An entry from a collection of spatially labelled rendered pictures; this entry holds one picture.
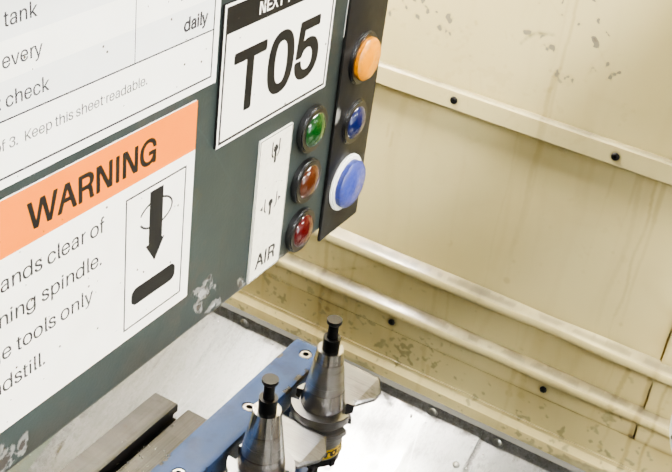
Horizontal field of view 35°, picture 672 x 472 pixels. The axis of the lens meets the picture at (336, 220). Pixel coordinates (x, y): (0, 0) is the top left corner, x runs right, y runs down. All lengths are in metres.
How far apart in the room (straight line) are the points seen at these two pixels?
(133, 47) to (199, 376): 1.34
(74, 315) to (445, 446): 1.22
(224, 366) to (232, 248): 1.20
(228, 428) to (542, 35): 0.62
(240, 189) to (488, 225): 0.95
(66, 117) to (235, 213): 0.15
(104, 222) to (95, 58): 0.07
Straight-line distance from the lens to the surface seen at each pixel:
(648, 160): 1.33
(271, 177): 0.55
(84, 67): 0.40
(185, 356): 1.76
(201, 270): 0.53
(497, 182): 1.43
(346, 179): 0.62
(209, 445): 1.01
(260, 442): 0.96
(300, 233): 0.59
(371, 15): 0.59
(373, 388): 1.11
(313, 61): 0.55
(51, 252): 0.42
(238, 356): 1.74
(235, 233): 0.54
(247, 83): 0.50
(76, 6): 0.39
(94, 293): 0.46
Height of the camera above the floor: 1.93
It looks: 31 degrees down
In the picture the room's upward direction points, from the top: 8 degrees clockwise
